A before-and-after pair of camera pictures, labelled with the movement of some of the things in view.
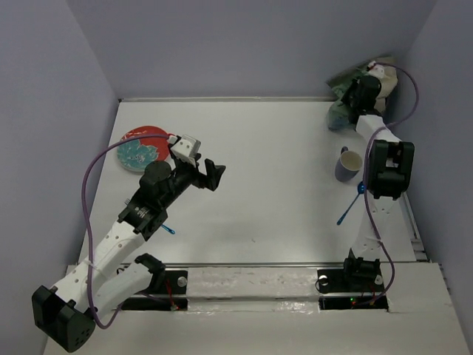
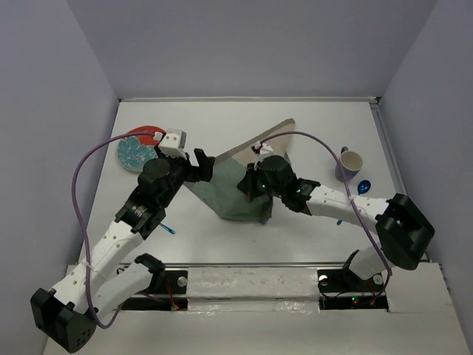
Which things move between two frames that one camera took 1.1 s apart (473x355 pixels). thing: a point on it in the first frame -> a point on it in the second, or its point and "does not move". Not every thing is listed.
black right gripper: x=346 y=99 -> x=247 y=184
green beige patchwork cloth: x=385 y=67 -> x=219 y=188
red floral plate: x=135 y=154 does not move
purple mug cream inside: x=347 y=166 does not move
